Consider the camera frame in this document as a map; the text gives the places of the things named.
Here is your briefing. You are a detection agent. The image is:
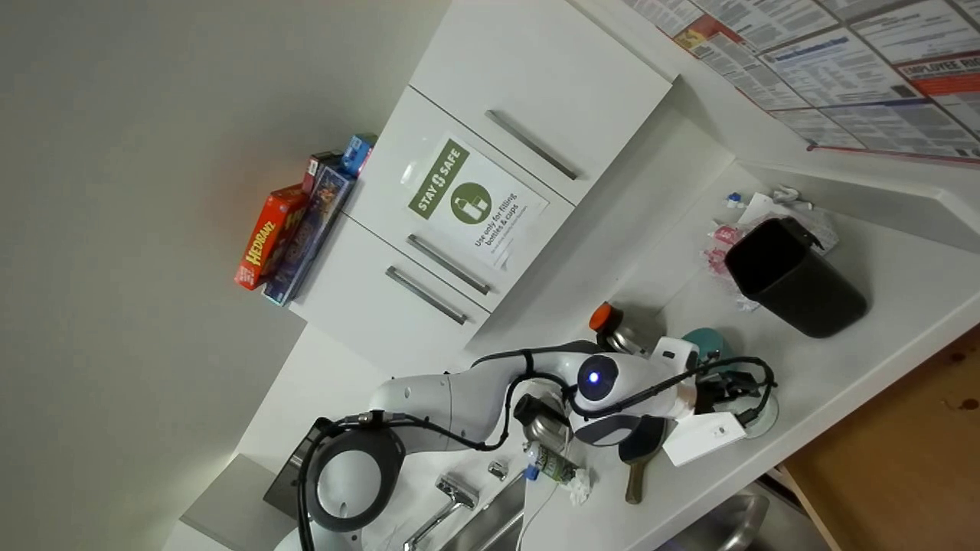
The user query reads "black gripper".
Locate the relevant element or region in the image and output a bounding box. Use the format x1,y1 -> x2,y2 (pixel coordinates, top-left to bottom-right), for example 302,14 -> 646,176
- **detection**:
699,368 -> 773,423

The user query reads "teal bowl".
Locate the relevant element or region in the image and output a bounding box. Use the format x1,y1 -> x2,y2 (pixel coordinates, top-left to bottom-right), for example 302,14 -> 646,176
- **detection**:
679,324 -> 731,361

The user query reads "black plastic bin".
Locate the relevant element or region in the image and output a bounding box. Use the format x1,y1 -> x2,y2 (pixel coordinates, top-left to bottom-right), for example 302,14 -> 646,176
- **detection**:
720,215 -> 869,342

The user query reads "round steel bin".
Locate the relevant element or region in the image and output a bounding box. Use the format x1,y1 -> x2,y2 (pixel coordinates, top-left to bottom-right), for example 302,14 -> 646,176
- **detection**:
653,480 -> 811,551

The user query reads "steel sink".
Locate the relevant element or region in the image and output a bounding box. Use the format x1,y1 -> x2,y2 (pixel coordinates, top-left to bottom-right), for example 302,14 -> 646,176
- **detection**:
437,475 -> 537,551

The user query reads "steel faucet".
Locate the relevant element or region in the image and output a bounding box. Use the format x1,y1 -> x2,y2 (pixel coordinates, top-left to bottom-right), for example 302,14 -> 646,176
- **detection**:
401,475 -> 484,551

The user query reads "green and white safety sign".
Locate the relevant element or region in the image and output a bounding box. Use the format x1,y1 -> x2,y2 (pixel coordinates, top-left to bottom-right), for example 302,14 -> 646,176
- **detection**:
406,135 -> 547,272

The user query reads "round black base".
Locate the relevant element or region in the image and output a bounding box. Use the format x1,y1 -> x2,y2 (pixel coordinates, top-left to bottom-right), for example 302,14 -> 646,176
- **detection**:
302,409 -> 410,534

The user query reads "small blue box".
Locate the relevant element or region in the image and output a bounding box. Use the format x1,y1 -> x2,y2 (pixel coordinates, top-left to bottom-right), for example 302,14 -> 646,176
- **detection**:
339,130 -> 381,176

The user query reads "dark grey flat panel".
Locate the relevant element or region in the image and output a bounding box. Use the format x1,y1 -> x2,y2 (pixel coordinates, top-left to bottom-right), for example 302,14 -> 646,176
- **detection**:
259,417 -> 331,514

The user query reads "long blue foil box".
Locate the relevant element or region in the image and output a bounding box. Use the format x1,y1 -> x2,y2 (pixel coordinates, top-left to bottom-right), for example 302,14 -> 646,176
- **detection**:
259,161 -> 361,305

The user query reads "red cardboard box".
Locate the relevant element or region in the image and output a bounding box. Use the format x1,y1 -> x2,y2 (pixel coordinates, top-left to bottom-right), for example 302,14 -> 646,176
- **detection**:
229,179 -> 308,292

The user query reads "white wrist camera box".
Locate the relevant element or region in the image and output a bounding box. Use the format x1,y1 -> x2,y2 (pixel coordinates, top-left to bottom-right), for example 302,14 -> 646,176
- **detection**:
657,409 -> 751,467

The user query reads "silver bar cabinet handle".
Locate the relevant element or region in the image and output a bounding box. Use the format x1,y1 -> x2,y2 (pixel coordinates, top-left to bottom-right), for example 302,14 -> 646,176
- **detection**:
484,103 -> 584,183
384,262 -> 472,329
403,230 -> 497,298

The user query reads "large colourful wall poster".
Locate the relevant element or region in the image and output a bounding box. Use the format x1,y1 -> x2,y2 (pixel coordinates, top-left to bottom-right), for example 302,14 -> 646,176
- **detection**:
620,0 -> 980,166

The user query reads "white wall cabinet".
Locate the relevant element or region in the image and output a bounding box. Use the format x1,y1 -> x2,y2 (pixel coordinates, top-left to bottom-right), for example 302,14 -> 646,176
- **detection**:
289,0 -> 677,376

